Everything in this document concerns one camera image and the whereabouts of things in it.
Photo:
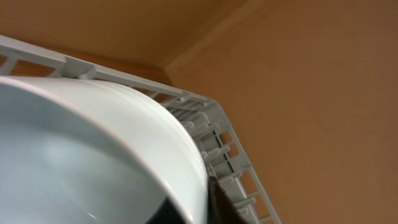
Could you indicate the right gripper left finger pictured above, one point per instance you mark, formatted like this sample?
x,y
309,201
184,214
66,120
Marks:
x,y
166,214

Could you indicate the light blue bowl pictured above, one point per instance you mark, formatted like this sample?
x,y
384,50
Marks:
x,y
90,151

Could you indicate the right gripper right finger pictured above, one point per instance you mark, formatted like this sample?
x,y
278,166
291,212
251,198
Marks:
x,y
220,208

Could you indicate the grey dishwasher rack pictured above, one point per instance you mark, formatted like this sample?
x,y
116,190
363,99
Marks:
x,y
202,117

